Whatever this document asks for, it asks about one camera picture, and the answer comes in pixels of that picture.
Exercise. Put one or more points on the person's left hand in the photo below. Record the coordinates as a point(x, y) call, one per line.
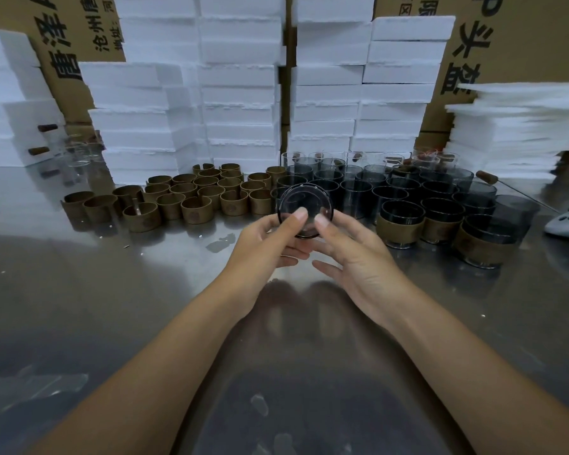
point(253, 270)

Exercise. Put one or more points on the person's right hand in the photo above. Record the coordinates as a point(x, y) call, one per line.
point(374, 274)

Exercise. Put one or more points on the smoky transparent plastic cup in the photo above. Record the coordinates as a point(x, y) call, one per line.
point(306, 198)
point(490, 227)
point(400, 210)
point(442, 208)

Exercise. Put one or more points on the cluster of transparent plastic cups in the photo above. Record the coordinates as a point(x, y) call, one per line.
point(355, 198)

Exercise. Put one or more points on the group of brown sleeve rings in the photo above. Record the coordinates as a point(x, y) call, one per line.
point(197, 213)

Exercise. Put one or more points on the bunch of clear plastic cups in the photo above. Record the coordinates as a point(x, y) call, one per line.
point(78, 153)

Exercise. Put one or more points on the person's right forearm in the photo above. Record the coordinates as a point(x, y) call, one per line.
point(483, 383)

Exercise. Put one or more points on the person's left forearm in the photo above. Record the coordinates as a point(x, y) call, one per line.
point(137, 388)

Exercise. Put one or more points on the tall stack white foam blocks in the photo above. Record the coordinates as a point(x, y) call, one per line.
point(218, 89)

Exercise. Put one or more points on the stepped stack white foam blocks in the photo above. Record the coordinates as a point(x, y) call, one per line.
point(327, 94)

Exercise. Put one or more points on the stack of thin foam sheets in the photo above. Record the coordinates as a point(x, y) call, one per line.
point(507, 137)

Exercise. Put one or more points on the brown cork stick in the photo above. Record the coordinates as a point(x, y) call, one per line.
point(48, 127)
point(38, 151)

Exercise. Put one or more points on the large printed cardboard box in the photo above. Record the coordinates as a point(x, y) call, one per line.
point(531, 37)

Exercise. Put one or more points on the stack of white foam blocks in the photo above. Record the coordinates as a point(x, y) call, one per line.
point(4, 108)

